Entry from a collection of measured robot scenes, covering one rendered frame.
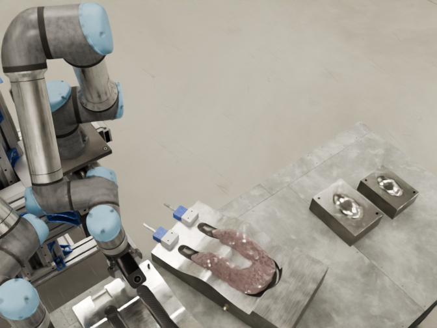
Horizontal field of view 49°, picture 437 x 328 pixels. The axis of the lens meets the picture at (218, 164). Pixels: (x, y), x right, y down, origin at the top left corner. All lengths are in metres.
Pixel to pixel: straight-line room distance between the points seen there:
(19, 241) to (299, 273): 0.81
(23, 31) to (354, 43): 3.25
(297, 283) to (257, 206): 0.39
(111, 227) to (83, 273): 1.21
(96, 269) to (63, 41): 1.41
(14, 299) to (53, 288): 1.27
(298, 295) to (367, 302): 0.27
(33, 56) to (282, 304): 0.94
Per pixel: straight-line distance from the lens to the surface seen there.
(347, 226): 1.70
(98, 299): 1.53
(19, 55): 1.15
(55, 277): 2.37
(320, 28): 4.19
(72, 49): 1.14
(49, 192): 1.22
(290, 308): 1.46
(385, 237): 1.80
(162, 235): 1.61
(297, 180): 1.87
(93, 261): 2.37
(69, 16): 1.14
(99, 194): 1.20
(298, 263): 1.53
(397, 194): 1.87
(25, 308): 1.08
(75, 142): 1.61
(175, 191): 2.82
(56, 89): 1.53
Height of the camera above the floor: 2.22
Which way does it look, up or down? 49 degrees down
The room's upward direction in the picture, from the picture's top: 3 degrees clockwise
